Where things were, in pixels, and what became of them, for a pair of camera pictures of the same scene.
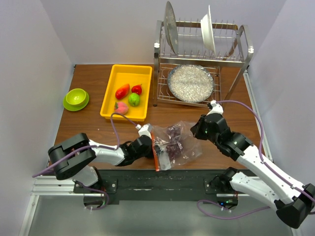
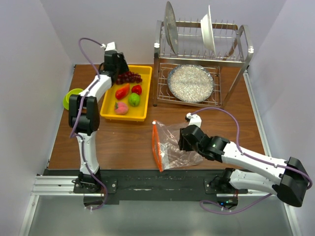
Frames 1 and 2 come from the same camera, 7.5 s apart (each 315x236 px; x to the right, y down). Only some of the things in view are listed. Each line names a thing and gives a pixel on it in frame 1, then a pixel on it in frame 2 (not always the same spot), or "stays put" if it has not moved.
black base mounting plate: x=159 y=186 stays put
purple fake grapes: x=174 y=147 to x=128 y=76
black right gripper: x=196 y=129 to x=182 y=143
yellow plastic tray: x=127 y=93 stays put
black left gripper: x=151 y=154 to x=124 y=66
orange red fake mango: x=122 y=92 stays put
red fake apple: x=137 y=89 stays put
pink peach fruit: x=121 y=107 stays put
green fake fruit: x=134 y=99 stays put
